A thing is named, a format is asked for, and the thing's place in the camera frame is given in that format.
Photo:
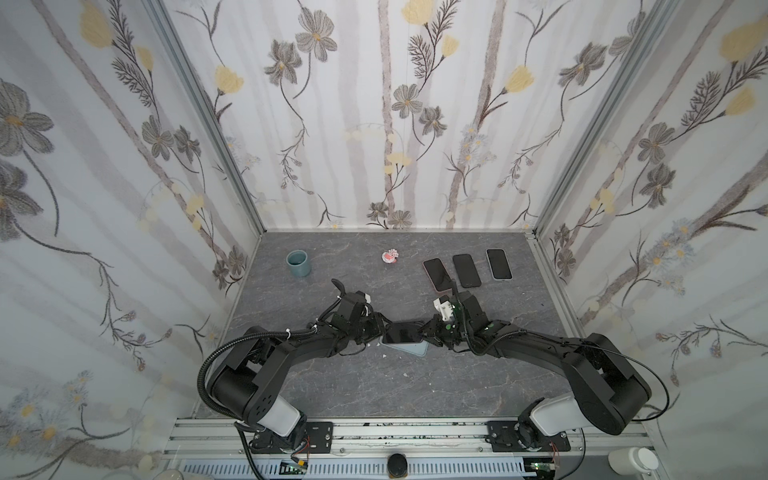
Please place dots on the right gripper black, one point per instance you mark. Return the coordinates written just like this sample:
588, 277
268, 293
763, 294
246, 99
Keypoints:
438, 330

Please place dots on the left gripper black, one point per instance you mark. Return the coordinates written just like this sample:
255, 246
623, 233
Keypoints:
376, 320

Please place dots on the black phone case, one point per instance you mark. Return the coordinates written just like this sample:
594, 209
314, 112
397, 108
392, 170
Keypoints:
466, 271

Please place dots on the pale green phone case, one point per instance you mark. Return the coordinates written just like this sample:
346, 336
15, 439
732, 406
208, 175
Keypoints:
416, 349

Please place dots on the pink phone case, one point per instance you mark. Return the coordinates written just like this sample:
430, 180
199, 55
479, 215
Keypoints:
438, 275

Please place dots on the light blue phone case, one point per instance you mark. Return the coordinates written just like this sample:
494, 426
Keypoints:
498, 264

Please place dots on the black smartphone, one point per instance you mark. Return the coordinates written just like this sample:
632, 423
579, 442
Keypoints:
399, 333

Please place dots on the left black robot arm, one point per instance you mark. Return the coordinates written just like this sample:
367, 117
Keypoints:
242, 378

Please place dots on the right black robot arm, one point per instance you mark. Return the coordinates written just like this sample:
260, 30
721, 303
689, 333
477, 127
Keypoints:
606, 390

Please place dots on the pink white cupcake toy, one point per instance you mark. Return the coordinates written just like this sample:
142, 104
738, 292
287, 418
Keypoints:
390, 256

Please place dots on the teal ceramic cup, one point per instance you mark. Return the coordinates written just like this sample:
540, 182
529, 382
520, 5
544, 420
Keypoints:
298, 263

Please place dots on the black round knob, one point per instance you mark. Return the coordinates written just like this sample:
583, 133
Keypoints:
397, 466

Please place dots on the white cylinder container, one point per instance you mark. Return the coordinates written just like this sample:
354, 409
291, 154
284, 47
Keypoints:
633, 461

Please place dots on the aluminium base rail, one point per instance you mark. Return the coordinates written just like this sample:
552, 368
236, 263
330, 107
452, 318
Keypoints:
401, 418

